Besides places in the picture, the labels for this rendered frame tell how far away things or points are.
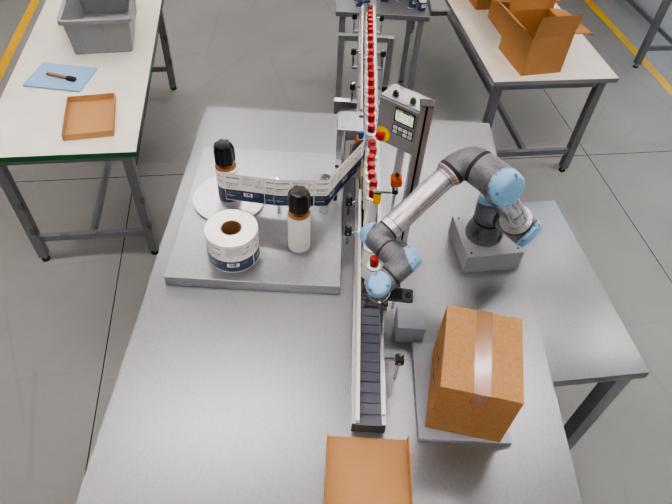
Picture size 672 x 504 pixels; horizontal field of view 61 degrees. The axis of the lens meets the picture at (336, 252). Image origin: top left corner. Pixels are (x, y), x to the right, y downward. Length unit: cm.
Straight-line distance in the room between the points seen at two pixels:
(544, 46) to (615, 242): 131
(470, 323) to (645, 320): 197
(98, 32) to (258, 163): 146
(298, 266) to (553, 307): 100
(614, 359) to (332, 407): 104
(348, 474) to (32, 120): 238
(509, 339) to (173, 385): 111
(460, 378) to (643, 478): 158
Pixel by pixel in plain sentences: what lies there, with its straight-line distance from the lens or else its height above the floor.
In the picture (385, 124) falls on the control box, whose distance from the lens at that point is 209.
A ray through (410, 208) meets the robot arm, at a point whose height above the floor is 135.
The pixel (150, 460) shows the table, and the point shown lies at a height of 83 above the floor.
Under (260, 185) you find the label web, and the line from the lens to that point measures 234.
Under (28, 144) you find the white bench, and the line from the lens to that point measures 318.
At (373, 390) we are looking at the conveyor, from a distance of 193.
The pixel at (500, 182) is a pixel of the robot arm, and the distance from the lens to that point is 176.
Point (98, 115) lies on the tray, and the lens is 326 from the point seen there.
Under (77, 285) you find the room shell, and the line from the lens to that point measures 352.
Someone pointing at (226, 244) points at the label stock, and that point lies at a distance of 211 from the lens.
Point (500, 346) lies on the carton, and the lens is 181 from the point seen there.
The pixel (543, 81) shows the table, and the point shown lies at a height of 77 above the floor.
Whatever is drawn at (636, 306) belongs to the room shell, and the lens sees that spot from 372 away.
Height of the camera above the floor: 257
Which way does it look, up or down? 48 degrees down
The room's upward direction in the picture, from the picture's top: 4 degrees clockwise
